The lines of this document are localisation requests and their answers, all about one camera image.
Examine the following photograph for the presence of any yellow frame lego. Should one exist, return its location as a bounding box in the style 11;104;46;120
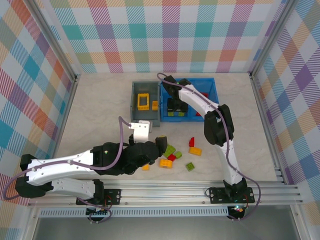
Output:
136;92;151;111

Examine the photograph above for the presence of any green long lego brick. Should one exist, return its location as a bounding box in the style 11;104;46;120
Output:
163;144;177;159

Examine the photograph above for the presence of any blue plastic divided bin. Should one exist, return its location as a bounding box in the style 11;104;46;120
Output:
159;77;220;123

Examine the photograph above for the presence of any grey plastic bin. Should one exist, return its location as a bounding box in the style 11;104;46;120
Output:
129;81;161;128

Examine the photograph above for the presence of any orange long lego brick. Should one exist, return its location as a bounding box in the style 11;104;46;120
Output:
188;146;203;157

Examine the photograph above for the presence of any left controller board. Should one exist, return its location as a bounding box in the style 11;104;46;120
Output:
86;206;112;218

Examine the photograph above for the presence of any controller board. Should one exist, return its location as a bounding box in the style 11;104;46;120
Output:
226;204;245;221
86;206;112;218

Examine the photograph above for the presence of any right controller board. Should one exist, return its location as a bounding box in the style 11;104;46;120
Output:
226;204;245;221

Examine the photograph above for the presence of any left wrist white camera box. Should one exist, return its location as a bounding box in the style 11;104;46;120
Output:
128;120;153;143

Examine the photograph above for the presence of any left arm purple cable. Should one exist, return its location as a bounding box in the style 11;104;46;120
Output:
2;116;132;224

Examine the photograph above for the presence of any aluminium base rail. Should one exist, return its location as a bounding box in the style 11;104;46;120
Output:
27;179;303;207

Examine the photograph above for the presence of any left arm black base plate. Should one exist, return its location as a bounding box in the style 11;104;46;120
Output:
76;188;122;206

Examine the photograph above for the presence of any grey slotted cable duct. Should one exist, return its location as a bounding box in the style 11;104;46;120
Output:
38;208;230;218

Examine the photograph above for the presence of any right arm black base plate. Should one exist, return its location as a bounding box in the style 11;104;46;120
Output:
208;186;256;205

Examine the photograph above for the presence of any aluminium side rail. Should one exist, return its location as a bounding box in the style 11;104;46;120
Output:
26;74;81;207
249;73;288;185

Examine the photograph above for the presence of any aluminium frame post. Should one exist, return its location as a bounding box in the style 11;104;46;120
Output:
248;0;301;80
24;0;82;85

